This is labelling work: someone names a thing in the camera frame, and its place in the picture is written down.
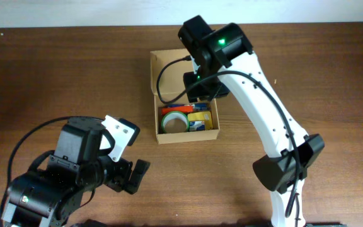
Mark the blue white marker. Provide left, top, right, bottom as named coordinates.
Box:
left=192, top=103, right=210, bottom=112

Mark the yellow sticky note pad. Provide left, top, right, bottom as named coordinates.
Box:
left=187, top=111, right=214, bottom=130

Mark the blue pen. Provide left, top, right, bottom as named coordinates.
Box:
left=166, top=104, right=193, bottom=108

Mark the brown cardboard box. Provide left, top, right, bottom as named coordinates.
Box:
left=150, top=49, right=220, bottom=144

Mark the white blue eraser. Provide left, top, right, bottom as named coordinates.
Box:
left=188, top=121, right=205, bottom=132

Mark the green tape roll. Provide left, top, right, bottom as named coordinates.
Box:
left=161, top=111, right=190, bottom=134

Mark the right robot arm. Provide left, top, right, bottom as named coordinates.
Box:
left=178, top=16, right=325, bottom=226

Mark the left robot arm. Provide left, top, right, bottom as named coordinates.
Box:
left=0, top=115, right=150, bottom=226

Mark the left black cable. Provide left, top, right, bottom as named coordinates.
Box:
left=0, top=115, right=107, bottom=227

